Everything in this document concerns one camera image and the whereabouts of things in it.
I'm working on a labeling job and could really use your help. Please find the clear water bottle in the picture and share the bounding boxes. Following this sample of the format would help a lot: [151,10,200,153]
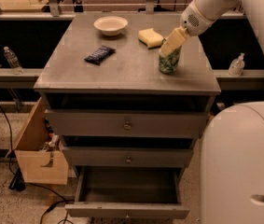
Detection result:
[4,47,23,75]

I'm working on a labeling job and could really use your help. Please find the grey bottom drawer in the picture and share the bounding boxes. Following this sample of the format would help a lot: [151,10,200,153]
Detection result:
[65,167,189,219]

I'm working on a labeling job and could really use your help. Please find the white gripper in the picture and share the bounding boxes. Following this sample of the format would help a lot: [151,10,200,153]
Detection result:
[159,1,214,58]

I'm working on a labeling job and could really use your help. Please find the white bowl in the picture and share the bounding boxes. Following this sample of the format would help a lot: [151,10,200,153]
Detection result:
[93,16,128,36]

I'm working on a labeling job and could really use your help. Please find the yellow sponge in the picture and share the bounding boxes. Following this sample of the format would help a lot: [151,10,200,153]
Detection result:
[138,28,163,49]

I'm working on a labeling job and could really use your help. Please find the grey top drawer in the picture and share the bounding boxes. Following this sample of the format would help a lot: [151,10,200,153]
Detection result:
[46,110,208,139]

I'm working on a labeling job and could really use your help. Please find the grey drawer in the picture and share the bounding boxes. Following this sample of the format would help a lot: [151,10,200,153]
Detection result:
[63,147,193,168]
[65,167,189,219]
[46,110,208,139]

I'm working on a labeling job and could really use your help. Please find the grey drawer cabinet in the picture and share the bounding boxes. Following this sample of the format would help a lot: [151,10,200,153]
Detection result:
[34,12,222,170]

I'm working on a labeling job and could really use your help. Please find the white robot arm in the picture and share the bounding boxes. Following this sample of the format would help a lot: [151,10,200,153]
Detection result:
[172,0,264,224]

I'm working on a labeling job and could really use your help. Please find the green soda can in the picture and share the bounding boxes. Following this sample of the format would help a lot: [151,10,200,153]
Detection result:
[159,48,181,74]

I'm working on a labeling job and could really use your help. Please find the dark blue snack packet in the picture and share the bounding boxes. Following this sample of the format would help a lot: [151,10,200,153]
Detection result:
[84,46,116,65]

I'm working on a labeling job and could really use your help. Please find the grey middle drawer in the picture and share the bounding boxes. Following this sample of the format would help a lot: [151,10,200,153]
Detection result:
[63,147,193,168]

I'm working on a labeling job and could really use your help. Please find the black floor cable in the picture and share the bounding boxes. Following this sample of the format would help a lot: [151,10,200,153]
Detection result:
[0,87,76,224]

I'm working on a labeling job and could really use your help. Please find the wooden box with clutter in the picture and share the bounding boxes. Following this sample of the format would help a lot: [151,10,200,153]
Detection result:
[13,99,68,185]

